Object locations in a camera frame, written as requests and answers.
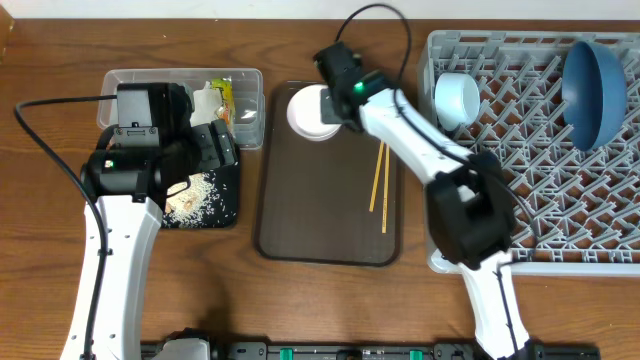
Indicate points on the pink bowl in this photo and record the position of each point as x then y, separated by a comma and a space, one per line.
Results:
306, 111

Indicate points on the white tissue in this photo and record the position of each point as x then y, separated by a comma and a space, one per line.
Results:
208, 104

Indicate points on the black waste tray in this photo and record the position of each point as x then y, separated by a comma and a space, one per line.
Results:
220, 205

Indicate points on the pile of rice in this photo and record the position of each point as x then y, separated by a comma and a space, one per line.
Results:
195, 200

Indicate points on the light blue bowl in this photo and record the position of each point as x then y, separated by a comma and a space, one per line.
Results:
457, 100

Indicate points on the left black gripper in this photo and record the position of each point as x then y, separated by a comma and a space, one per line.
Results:
212, 157

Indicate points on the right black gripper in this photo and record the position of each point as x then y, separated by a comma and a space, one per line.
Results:
328, 112

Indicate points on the brown serving tray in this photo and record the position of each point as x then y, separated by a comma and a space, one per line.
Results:
314, 196

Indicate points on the dark blue plate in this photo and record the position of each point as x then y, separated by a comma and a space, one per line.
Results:
594, 89

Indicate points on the clear plastic bin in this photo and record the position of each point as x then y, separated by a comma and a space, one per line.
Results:
247, 91

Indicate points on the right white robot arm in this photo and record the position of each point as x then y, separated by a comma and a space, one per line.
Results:
468, 205

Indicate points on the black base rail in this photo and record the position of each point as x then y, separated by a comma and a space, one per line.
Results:
195, 344

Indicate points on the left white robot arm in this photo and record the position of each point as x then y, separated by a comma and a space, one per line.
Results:
127, 188

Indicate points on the yellow snack wrapper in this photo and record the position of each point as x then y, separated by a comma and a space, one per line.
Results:
227, 109

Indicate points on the grey dishwasher rack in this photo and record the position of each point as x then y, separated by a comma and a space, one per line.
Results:
582, 212

